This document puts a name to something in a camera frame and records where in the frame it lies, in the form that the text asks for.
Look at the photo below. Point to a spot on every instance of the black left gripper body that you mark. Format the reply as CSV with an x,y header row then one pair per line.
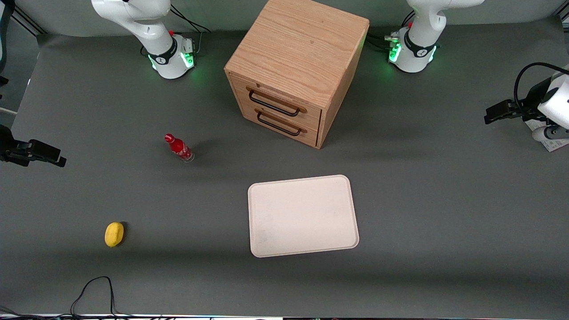
x,y
527,109

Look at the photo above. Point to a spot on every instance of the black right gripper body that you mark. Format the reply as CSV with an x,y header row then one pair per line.
x,y
10,149

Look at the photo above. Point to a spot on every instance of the red cookie box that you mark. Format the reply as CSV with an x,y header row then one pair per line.
x,y
555,145

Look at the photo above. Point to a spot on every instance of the cream rectangular tray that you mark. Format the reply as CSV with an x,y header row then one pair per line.
x,y
302,215

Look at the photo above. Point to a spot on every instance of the yellow lemon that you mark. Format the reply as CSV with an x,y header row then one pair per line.
x,y
114,234

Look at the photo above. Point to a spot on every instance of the dark grey table mat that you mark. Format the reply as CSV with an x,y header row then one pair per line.
x,y
422,213

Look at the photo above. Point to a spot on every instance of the red cola bottle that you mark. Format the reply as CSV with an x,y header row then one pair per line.
x,y
180,149

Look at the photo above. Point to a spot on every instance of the wooden drawer front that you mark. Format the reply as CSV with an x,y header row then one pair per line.
x,y
311,113
249,113

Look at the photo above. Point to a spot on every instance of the light wooden drawer cabinet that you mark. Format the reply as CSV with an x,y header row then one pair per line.
x,y
298,49

